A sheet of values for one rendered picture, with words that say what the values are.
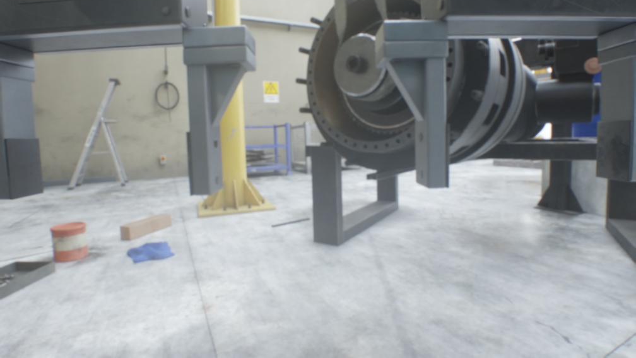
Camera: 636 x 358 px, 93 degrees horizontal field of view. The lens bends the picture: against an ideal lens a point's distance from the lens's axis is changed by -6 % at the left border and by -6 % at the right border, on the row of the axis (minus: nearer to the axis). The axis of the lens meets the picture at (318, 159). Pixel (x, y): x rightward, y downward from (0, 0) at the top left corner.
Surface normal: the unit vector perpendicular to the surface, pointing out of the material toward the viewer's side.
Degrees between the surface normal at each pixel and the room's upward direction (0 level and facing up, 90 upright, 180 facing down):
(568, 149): 90
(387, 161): 90
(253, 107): 90
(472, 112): 90
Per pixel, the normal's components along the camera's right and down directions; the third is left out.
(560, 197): -0.90, 0.06
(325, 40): 0.66, 0.58
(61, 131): 0.43, 0.05
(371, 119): -0.62, 0.07
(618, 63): -1.00, 0.03
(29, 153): 1.00, -0.03
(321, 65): 0.77, 0.23
